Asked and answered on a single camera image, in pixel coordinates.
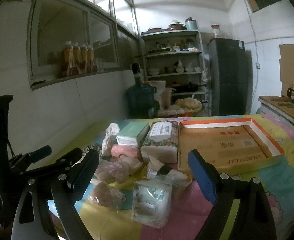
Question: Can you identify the pink plush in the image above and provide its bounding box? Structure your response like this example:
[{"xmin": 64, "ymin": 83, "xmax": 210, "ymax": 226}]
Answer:
[{"xmin": 87, "ymin": 181, "xmax": 126, "ymax": 210}]

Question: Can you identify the leopard print cloth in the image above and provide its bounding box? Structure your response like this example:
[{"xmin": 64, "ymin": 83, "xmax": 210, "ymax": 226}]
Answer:
[{"xmin": 82, "ymin": 142, "xmax": 102, "ymax": 158}]

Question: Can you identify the cream teddy bear pink dress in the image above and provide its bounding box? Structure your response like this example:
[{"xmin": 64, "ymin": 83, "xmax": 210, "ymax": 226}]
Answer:
[{"xmin": 94, "ymin": 155, "xmax": 143, "ymax": 183}]

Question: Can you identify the pink soft pack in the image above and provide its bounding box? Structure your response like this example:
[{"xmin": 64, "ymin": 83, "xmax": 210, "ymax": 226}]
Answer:
[{"xmin": 111, "ymin": 145, "xmax": 141, "ymax": 159}]

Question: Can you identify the white plastic bag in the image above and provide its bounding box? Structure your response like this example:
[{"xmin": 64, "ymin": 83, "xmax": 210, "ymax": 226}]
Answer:
[{"xmin": 101, "ymin": 122, "xmax": 120, "ymax": 156}]

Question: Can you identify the floral tissue cube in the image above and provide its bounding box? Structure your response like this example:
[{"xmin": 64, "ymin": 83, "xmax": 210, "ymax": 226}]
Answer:
[{"xmin": 132, "ymin": 180, "xmax": 172, "ymax": 229}]

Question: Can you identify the small white packet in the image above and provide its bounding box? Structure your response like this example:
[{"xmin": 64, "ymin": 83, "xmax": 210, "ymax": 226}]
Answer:
[{"xmin": 145, "ymin": 156, "xmax": 193, "ymax": 199}]

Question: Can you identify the colourful cartoon tablecloth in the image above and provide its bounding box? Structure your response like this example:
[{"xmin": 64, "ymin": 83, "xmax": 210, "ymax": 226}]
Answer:
[{"xmin": 75, "ymin": 114, "xmax": 294, "ymax": 239}]

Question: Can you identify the mint green tissue box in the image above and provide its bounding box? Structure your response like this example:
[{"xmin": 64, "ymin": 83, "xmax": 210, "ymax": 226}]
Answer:
[{"xmin": 116, "ymin": 121, "xmax": 150, "ymax": 147}]

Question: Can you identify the orange-rimmed cardboard box tray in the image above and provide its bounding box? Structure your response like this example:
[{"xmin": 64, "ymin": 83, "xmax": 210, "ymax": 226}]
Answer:
[{"xmin": 177, "ymin": 117, "xmax": 284, "ymax": 175}]

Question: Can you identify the floral tissue pack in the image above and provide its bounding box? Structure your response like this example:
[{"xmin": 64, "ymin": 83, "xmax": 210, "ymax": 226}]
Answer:
[{"xmin": 140, "ymin": 121, "xmax": 178, "ymax": 164}]

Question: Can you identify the green water jug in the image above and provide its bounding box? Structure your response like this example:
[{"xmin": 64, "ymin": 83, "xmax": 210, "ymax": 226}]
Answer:
[{"xmin": 125, "ymin": 63, "xmax": 159, "ymax": 119}]

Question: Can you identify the kitchen counter cabinet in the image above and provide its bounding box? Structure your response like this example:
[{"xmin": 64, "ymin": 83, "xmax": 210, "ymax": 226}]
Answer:
[{"xmin": 258, "ymin": 96, "xmax": 294, "ymax": 133}]

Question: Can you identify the black refrigerator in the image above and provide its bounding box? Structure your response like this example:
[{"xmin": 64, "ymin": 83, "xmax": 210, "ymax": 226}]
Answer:
[{"xmin": 208, "ymin": 38, "xmax": 248, "ymax": 116}]

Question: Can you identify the metal kitchen shelf rack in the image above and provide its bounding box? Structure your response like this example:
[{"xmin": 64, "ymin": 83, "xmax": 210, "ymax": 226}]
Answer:
[{"xmin": 141, "ymin": 29, "xmax": 209, "ymax": 102}]

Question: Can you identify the red pot with lid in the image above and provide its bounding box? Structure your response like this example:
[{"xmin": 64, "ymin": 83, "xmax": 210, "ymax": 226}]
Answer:
[{"xmin": 168, "ymin": 20, "xmax": 184, "ymax": 30}]

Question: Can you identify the glass jar on refrigerator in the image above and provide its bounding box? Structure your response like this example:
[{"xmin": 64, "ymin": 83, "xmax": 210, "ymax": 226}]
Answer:
[{"xmin": 210, "ymin": 24, "xmax": 222, "ymax": 38}]

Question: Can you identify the light blue pot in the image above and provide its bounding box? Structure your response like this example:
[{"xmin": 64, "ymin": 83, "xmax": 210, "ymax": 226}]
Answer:
[{"xmin": 185, "ymin": 17, "xmax": 198, "ymax": 30}]

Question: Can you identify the cardboard wall sheet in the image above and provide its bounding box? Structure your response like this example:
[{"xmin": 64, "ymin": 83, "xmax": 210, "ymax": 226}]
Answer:
[{"xmin": 280, "ymin": 44, "xmax": 294, "ymax": 96}]

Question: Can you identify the window cabinet frame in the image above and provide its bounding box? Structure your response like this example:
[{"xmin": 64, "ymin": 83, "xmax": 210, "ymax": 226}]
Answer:
[{"xmin": 27, "ymin": 0, "xmax": 141, "ymax": 89}]

